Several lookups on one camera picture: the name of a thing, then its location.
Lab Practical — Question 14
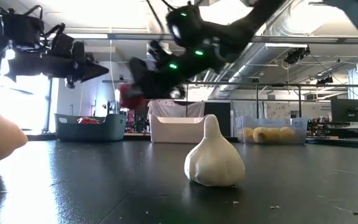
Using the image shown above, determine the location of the white plastic basket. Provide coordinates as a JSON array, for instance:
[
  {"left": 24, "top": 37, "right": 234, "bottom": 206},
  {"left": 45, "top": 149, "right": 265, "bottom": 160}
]
[{"left": 149, "top": 113, "right": 216, "bottom": 144}]

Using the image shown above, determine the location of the dark office desk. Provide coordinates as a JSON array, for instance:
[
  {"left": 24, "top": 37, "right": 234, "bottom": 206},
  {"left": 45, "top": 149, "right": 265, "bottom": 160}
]
[{"left": 309, "top": 121, "right": 358, "bottom": 141}]

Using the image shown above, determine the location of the small black ceiling device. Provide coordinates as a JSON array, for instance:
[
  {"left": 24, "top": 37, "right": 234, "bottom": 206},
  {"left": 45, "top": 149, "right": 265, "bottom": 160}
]
[{"left": 316, "top": 75, "right": 334, "bottom": 85}]

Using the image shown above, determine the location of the black ceiling camera cluster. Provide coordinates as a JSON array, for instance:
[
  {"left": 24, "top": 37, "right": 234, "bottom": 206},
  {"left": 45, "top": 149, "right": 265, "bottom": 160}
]
[{"left": 285, "top": 46, "right": 311, "bottom": 65}]

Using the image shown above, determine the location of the grey-blue plastic basket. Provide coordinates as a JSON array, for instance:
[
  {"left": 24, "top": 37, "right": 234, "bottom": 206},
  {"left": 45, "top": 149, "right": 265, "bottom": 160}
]
[{"left": 54, "top": 113, "right": 128, "bottom": 143}]

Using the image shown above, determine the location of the bright window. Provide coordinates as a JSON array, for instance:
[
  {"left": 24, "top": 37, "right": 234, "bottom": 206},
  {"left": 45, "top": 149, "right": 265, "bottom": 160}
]
[{"left": 0, "top": 72, "right": 51, "bottom": 132}]

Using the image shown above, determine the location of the white hanging cable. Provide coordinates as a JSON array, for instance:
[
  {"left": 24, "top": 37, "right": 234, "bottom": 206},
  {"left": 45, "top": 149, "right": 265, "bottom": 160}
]
[{"left": 108, "top": 27, "right": 118, "bottom": 114}]

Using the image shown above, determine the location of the white patterned cloth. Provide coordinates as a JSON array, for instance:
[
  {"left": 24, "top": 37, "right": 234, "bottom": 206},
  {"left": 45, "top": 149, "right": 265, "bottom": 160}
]
[{"left": 263, "top": 101, "right": 292, "bottom": 121}]

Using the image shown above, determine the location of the black computer monitor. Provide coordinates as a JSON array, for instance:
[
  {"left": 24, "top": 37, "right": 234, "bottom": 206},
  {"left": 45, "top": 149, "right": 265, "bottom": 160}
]
[{"left": 331, "top": 98, "right": 358, "bottom": 123}]

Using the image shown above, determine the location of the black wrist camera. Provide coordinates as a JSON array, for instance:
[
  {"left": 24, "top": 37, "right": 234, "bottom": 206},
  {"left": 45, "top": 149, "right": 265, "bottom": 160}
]
[
  {"left": 149, "top": 39, "right": 174, "bottom": 63},
  {"left": 50, "top": 32, "right": 75, "bottom": 58}
]

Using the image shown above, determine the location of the grey metal frame crossbar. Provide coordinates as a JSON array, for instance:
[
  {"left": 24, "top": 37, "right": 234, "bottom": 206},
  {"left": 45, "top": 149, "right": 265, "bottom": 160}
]
[{"left": 64, "top": 29, "right": 358, "bottom": 45}]

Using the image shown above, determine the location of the grey hanging cloth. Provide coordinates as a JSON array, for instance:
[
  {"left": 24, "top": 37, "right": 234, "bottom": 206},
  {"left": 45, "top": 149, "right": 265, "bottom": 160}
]
[{"left": 232, "top": 101, "right": 264, "bottom": 119}]

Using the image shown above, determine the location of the white hanging cloth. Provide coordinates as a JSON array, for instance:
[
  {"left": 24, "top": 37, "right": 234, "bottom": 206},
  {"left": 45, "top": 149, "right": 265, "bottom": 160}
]
[{"left": 147, "top": 99, "right": 206, "bottom": 119}]

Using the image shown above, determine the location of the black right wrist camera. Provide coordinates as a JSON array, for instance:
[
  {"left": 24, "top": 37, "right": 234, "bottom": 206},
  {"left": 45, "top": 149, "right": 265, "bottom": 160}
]
[{"left": 149, "top": 39, "right": 174, "bottom": 63}]

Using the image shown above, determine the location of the silver round air duct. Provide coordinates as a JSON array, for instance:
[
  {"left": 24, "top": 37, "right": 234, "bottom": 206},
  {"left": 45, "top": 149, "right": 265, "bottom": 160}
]
[{"left": 211, "top": 18, "right": 310, "bottom": 100}]

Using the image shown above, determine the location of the black metal rack frame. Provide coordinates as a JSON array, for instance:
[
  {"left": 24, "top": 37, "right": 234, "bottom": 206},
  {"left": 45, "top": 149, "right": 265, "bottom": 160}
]
[{"left": 101, "top": 80, "right": 358, "bottom": 118}]

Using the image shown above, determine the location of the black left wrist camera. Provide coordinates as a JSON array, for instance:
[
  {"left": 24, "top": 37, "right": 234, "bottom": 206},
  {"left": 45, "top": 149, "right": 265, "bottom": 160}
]
[{"left": 50, "top": 32, "right": 75, "bottom": 58}]

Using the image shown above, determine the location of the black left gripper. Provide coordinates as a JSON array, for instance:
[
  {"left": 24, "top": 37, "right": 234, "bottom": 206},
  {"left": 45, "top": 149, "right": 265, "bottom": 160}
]
[{"left": 6, "top": 41, "right": 109, "bottom": 90}]

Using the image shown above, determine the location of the white garlic bulb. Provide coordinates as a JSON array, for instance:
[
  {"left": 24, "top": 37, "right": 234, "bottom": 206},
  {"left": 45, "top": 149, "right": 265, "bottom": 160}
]
[{"left": 183, "top": 114, "right": 246, "bottom": 188}]

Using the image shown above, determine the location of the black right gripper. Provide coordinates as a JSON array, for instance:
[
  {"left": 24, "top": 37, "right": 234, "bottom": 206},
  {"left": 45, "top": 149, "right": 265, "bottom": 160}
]
[{"left": 121, "top": 45, "right": 224, "bottom": 101}]

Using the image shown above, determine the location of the clear plastic basket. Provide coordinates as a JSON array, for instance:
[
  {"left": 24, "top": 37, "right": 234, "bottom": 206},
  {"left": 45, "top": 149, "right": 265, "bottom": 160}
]
[{"left": 235, "top": 115, "right": 309, "bottom": 146}]

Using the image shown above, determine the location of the black board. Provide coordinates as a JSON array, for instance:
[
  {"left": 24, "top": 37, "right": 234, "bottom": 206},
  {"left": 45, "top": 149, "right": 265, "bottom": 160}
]
[{"left": 203, "top": 101, "right": 232, "bottom": 138}]

